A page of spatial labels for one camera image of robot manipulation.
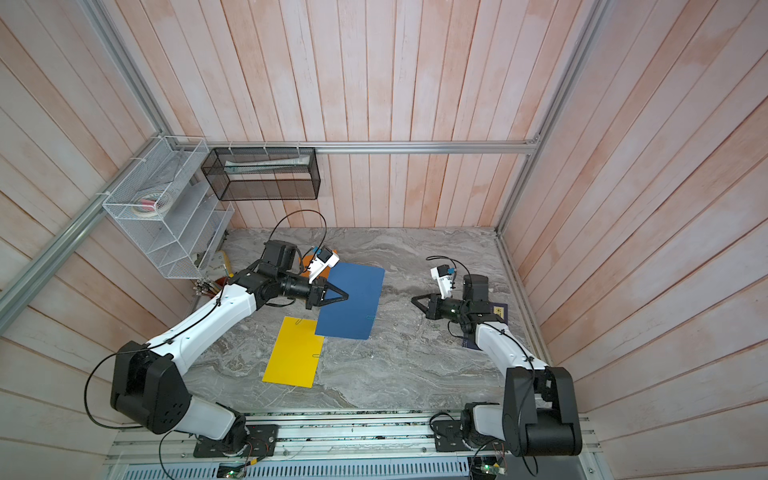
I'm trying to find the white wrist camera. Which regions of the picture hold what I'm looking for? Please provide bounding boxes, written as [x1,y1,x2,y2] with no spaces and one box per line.
[307,247,341,284]
[430,264,456,299]

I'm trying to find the black wire mesh basket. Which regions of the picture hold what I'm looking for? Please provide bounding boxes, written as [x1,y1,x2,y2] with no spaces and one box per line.
[201,146,321,201]

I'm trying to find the red pen holder cup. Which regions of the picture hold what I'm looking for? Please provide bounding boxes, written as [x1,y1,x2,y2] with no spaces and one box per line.
[210,274,234,295]

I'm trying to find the white wire mesh shelf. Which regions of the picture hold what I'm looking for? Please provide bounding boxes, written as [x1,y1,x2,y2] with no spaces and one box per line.
[103,136,234,280]

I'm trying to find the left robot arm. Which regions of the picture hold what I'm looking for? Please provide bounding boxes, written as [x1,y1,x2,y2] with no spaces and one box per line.
[110,240,348,455]

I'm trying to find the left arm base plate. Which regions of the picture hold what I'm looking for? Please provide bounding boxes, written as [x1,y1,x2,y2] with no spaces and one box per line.
[193,424,279,458]

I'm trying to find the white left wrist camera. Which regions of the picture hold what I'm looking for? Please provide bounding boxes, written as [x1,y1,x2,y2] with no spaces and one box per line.
[307,247,341,284]

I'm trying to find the paper in black basket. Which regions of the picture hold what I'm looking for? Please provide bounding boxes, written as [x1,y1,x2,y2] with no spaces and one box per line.
[224,157,308,175]

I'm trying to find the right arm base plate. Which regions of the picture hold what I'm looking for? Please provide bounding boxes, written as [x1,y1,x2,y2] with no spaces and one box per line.
[429,415,506,452]

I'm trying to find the tape roll in shelf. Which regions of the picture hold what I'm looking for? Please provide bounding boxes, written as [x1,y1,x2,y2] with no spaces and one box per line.
[131,191,172,218]

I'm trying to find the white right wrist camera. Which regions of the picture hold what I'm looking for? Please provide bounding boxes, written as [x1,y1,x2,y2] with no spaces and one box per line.
[430,264,456,299]

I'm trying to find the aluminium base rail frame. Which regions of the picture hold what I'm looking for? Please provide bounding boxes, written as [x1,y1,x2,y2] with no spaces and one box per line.
[104,407,604,480]

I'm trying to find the orange paper document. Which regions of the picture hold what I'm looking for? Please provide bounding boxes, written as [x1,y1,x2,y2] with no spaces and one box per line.
[299,249,340,278]

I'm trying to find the yellow paper document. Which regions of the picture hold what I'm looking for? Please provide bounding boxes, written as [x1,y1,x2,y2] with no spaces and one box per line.
[262,317,325,388]

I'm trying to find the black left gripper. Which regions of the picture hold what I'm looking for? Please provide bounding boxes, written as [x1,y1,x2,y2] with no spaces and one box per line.
[278,271,349,310]

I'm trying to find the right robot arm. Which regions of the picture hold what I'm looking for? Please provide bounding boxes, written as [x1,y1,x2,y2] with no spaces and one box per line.
[411,265,583,457]

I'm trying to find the dark navy book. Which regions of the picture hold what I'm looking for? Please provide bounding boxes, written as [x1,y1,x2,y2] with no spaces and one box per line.
[462,302,508,350]

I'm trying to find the blue paper document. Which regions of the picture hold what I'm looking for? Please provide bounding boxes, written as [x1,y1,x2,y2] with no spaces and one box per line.
[315,263,385,340]

